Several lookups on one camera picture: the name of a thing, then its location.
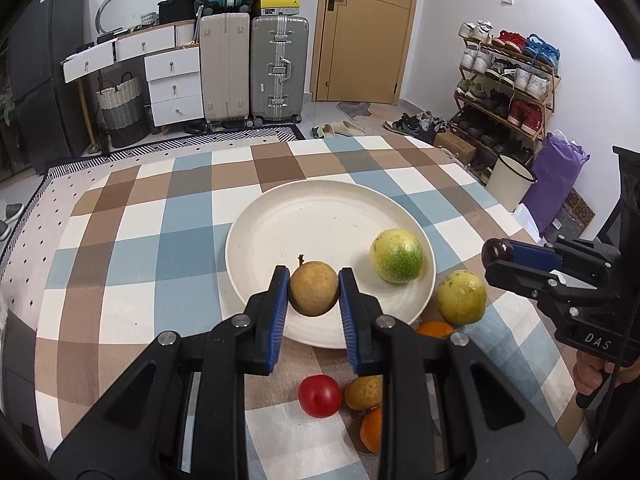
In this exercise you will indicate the wooden stick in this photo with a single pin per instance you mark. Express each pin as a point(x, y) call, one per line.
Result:
point(86, 115)

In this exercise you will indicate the cream round plate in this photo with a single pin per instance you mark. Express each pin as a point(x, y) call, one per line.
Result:
point(310, 225)

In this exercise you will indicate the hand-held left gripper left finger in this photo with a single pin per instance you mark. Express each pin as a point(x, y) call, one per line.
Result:
point(277, 310)

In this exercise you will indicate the white drawer cabinet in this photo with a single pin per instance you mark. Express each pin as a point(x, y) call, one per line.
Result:
point(170, 80)

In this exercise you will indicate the brown cardboard box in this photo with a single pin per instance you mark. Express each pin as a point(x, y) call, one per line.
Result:
point(455, 146)

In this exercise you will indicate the grey hoop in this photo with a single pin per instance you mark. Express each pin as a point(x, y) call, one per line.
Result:
point(102, 10)

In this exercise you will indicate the black white patterned rug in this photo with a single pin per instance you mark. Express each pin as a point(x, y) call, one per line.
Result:
point(200, 142)

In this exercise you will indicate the grey door mat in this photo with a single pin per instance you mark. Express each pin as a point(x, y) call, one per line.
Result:
point(352, 108)

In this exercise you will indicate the black yellow shoebox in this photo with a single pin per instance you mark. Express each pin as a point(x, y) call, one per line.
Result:
point(277, 7)

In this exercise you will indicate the checkered tablecloth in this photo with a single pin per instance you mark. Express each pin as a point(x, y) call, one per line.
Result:
point(150, 240)

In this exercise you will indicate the orange tangerine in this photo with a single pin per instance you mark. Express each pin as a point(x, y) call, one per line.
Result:
point(372, 430)
point(435, 329)

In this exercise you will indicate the brown doormat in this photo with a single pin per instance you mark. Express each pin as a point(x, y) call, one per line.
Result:
point(580, 210)

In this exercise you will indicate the dark purple plum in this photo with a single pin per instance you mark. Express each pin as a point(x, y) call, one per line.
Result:
point(496, 251)

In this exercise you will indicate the beige suitcase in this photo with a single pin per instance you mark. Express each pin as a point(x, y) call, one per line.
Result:
point(225, 70)

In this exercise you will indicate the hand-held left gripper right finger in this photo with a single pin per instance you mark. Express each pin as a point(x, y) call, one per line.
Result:
point(350, 320)

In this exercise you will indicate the red cherry tomato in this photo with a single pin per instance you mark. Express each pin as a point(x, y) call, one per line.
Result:
point(320, 396)

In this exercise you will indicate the white bin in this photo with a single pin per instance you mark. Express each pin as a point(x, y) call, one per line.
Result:
point(509, 182)

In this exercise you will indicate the wooden shoe rack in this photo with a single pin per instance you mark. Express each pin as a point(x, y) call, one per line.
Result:
point(547, 102)

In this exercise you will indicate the grey shoe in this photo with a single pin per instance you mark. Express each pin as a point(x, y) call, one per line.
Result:
point(10, 212)

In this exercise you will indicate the green yellow passion fruit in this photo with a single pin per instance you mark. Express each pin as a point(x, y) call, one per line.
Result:
point(397, 256)

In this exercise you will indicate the woven laundry basket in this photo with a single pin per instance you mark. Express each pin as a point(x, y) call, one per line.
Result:
point(122, 110)

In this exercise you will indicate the rows of assorted shoes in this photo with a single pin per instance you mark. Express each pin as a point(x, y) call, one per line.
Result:
point(525, 80)

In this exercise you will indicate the brown longan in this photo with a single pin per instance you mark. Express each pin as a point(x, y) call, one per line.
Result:
point(314, 287)
point(364, 392)

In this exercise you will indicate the person's right hand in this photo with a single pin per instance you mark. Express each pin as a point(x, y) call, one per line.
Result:
point(590, 375)

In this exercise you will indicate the silver suitcase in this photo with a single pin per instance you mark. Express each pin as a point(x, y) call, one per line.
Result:
point(279, 70)

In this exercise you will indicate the wooden door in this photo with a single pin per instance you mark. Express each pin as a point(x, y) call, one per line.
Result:
point(365, 30)

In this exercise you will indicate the black bag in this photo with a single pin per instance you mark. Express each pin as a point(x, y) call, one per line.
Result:
point(176, 10)

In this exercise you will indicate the purple bag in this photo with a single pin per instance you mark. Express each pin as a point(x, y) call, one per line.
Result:
point(555, 175)

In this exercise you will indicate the dark refrigerator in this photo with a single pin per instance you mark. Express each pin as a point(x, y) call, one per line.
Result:
point(45, 85)

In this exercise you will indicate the beige slipper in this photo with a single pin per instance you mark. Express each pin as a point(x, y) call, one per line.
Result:
point(350, 128)
point(325, 131)

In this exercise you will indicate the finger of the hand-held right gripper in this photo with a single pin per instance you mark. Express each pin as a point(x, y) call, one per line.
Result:
point(535, 256)
point(515, 280)

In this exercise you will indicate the pile of sneakers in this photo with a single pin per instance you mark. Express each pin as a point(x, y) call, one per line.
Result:
point(415, 122)

